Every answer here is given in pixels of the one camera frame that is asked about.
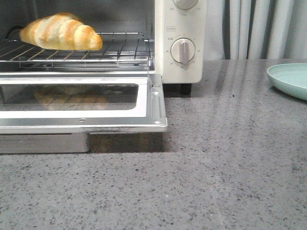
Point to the golden bread roll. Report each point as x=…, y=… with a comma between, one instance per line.
x=61, y=31

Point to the metal oven door handle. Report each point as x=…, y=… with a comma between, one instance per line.
x=44, y=143

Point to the black oven foot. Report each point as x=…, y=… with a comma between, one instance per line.
x=185, y=88

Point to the cream white toaster oven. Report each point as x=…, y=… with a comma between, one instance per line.
x=159, y=20

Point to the lower timer knob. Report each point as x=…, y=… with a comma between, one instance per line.
x=183, y=50

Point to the upper temperature knob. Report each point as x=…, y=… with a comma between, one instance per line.
x=185, y=4

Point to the grey white curtain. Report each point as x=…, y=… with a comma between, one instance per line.
x=256, y=29

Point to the mint green plate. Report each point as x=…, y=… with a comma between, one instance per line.
x=290, y=79

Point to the metal wire oven rack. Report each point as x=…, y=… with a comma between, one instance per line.
x=120, y=51

